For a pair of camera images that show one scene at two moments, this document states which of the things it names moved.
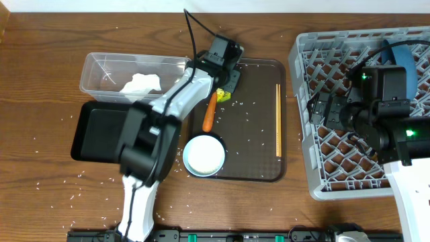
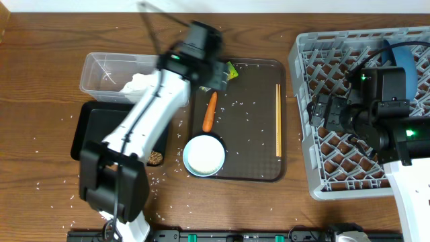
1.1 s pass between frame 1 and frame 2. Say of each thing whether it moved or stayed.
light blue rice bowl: stayed
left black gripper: moved
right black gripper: stayed
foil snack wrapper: moved
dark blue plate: stayed
